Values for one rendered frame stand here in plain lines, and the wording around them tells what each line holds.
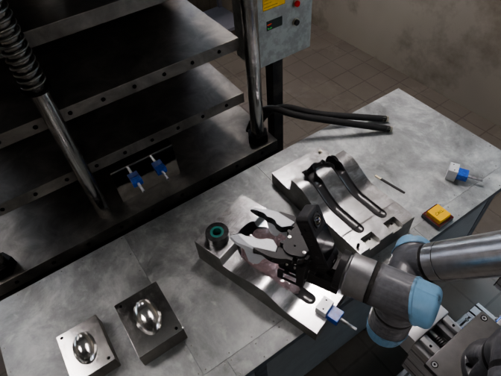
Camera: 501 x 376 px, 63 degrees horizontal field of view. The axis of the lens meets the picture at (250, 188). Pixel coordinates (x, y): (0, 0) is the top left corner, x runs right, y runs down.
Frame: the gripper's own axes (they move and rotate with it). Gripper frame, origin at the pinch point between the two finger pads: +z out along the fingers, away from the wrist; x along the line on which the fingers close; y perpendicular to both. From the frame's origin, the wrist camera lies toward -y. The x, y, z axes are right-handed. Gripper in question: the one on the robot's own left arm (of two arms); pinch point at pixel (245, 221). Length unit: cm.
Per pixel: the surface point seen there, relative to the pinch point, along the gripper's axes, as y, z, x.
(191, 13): 4, 80, 95
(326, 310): 55, -14, 24
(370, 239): 53, -17, 56
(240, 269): 55, 17, 25
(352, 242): 50, -13, 50
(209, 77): 29, 71, 92
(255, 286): 55, 9, 21
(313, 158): 49, 16, 84
